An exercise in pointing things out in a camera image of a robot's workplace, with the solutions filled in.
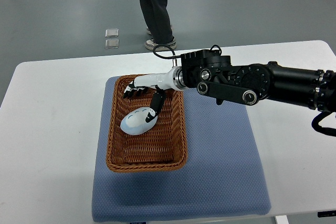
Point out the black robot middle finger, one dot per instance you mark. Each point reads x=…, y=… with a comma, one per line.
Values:
x=139, y=92

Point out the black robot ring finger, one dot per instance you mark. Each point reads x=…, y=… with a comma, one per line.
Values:
x=130, y=92

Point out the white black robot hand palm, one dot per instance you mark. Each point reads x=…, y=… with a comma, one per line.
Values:
x=170, y=80

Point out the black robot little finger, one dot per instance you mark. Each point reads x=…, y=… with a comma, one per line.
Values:
x=130, y=85

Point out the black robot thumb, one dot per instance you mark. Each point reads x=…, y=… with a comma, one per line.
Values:
x=156, y=105

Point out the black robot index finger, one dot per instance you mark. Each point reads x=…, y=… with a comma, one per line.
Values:
x=147, y=91

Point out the blue white plush toy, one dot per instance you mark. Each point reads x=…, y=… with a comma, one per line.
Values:
x=139, y=121

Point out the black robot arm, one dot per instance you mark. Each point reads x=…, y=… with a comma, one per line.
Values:
x=213, y=75

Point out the brown wicker basket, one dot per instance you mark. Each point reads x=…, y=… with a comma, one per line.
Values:
x=162, y=148

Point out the grey sneaker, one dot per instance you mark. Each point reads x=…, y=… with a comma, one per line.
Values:
x=151, y=44

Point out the lower metal floor plate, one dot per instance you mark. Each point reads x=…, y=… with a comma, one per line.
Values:
x=112, y=43

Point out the metal floor plate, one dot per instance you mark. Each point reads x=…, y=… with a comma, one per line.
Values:
x=112, y=43
x=112, y=32

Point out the upper metal floor plate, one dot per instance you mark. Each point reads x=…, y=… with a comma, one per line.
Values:
x=112, y=32

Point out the person legs dark trousers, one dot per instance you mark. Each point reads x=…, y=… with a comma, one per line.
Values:
x=157, y=20

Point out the blue fabric mat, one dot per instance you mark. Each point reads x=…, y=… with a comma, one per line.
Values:
x=222, y=177

